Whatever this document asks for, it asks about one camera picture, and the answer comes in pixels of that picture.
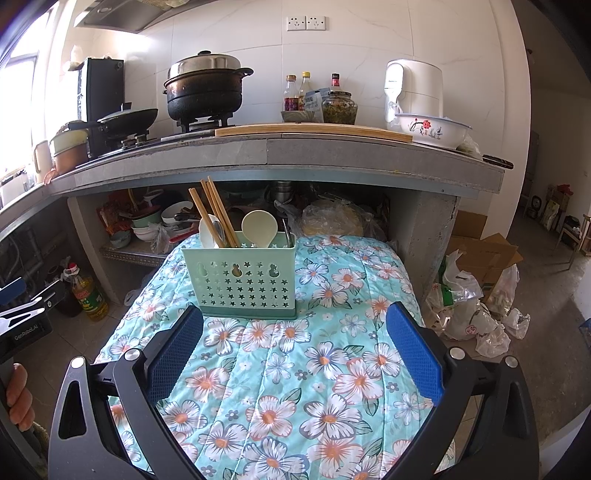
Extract small clear plastic bag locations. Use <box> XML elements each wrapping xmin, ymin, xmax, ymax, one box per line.
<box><xmin>501</xmin><ymin>307</ymin><xmax>531</xmax><ymax>340</ymax></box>

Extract wooden stool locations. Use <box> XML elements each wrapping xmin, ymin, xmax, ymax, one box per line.
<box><xmin>556</xmin><ymin>215</ymin><xmax>591</xmax><ymax>259</ymax></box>

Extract large clear bag of food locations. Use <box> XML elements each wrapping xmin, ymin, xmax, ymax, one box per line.
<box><xmin>300</xmin><ymin>198</ymin><xmax>389</xmax><ymax>241</ymax></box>

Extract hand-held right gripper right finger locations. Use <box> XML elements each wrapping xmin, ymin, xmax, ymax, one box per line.
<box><xmin>385</xmin><ymin>302</ymin><xmax>541</xmax><ymax>480</ymax></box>

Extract cream jug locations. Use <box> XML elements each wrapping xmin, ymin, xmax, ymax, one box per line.
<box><xmin>32</xmin><ymin>140</ymin><xmax>54</xmax><ymax>184</ymax></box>

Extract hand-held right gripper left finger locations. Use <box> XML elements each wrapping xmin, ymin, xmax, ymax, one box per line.
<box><xmin>48</xmin><ymin>304</ymin><xmax>204</xmax><ymax>480</ymax></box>

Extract grey drain pipes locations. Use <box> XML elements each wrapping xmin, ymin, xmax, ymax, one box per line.
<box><xmin>0</xmin><ymin>222</ymin><xmax>51</xmax><ymax>287</ymax></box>

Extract floral turquoise blanket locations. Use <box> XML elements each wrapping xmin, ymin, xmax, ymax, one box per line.
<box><xmin>95</xmin><ymin>234</ymin><xmax>458</xmax><ymax>480</ymax></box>

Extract black frying pan with lid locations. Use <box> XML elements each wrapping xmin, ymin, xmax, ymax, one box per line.
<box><xmin>67</xmin><ymin>104</ymin><xmax>159</xmax><ymax>134</ymax></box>

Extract bundle of wooden chopsticks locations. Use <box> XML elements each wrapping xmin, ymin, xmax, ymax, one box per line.
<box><xmin>188</xmin><ymin>175</ymin><xmax>241</xmax><ymax>248</ymax></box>

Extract red snack packets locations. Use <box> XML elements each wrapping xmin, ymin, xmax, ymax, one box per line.
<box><xmin>97</xmin><ymin>200</ymin><xmax>134</xmax><ymax>236</ymax></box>

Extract grey concrete kitchen counter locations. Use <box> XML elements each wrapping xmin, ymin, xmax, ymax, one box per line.
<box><xmin>0</xmin><ymin>124</ymin><xmax>506</xmax><ymax>324</ymax></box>

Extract dark brown jar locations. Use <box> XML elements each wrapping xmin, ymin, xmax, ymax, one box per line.
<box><xmin>46</xmin><ymin>265</ymin><xmax>84</xmax><ymax>318</ymax></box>

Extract steel range hood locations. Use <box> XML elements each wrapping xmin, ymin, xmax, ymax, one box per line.
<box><xmin>74</xmin><ymin>0</ymin><xmax>195</xmax><ymax>34</ymax></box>

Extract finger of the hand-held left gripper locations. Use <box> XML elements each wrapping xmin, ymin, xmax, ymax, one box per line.
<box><xmin>0</xmin><ymin>277</ymin><xmax>27</xmax><ymax>305</ymax></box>
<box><xmin>0</xmin><ymin>280</ymin><xmax>63</xmax><ymax>324</ymax></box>

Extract gas stove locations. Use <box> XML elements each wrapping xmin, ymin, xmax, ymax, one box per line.
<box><xmin>88</xmin><ymin>115</ymin><xmax>241</xmax><ymax>160</ymax></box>

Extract cooking oil bottle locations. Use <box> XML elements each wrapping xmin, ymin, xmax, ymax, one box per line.
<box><xmin>69</xmin><ymin>263</ymin><xmax>109</xmax><ymax>322</ymax></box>

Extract white air fryer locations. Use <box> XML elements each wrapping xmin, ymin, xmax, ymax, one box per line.
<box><xmin>385</xmin><ymin>59</ymin><xmax>445</xmax><ymax>131</ymax></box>

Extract wooden cutting board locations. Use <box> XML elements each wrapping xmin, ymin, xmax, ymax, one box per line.
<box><xmin>215</xmin><ymin>124</ymin><xmax>413</xmax><ymax>144</ymax></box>

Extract white bowl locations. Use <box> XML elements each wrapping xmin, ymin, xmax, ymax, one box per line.
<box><xmin>161</xmin><ymin>202</ymin><xmax>190</xmax><ymax>227</ymax></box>

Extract brown cardboard box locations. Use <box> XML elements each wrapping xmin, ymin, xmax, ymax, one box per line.
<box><xmin>445</xmin><ymin>210</ymin><xmax>522</xmax><ymax>301</ymax></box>

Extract black box appliance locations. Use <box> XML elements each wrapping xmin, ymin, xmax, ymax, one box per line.
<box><xmin>78</xmin><ymin>58</ymin><xmax>125</xmax><ymax>155</ymax></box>

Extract white ceramic spoon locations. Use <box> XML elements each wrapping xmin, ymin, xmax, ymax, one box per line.
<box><xmin>198</xmin><ymin>213</ymin><xmax>222</xmax><ymax>250</ymax></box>

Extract black steamer pot steel lid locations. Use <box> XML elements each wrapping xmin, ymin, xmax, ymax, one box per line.
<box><xmin>161</xmin><ymin>52</ymin><xmax>254</xmax><ymax>123</ymax></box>

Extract orange pot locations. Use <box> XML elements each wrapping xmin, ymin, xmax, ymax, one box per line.
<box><xmin>51</xmin><ymin>145</ymin><xmax>89</xmax><ymax>176</ymax></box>

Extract clear knotted plastic bag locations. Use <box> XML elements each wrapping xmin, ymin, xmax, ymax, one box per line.
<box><xmin>150</xmin><ymin>224</ymin><xmax>174</xmax><ymax>254</ymax></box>

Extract person's left hand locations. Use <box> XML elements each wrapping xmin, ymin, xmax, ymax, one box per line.
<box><xmin>4</xmin><ymin>362</ymin><xmax>36</xmax><ymax>433</ymax></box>

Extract cream plastic rice spoon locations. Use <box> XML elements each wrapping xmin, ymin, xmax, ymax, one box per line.
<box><xmin>241</xmin><ymin>210</ymin><xmax>279</xmax><ymax>248</ymax></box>

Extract bright window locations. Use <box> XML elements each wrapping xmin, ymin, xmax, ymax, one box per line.
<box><xmin>0</xmin><ymin>46</ymin><xmax>51</xmax><ymax>195</ymax></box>

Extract green star-cutout utensil holder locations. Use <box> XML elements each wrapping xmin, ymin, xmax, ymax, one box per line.
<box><xmin>181</xmin><ymin>244</ymin><xmax>298</xmax><ymax>320</ymax></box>

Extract pile of small boxes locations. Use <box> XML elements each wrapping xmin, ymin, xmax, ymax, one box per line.
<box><xmin>526</xmin><ymin>185</ymin><xmax>573</xmax><ymax>232</ymax></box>

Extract glass jar of pickles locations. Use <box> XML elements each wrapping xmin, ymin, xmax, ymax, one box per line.
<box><xmin>322</xmin><ymin>91</ymin><xmax>358</xmax><ymax>125</ymax></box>

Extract stacked steel pots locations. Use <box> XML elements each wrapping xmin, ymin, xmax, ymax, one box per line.
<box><xmin>265</xmin><ymin>181</ymin><xmax>296</xmax><ymax>204</ymax></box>

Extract tall clear plastic bag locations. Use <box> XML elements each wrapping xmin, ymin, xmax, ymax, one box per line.
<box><xmin>485</xmin><ymin>263</ymin><xmax>520</xmax><ymax>315</ymax></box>

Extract flower print enamel basin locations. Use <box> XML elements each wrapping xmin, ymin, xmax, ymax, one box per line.
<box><xmin>394</xmin><ymin>113</ymin><xmax>474</xmax><ymax>149</ymax></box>

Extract clear plastic bag red mark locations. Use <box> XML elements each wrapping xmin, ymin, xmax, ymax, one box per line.
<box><xmin>431</xmin><ymin>300</ymin><xmax>511</xmax><ymax>358</ymax></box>

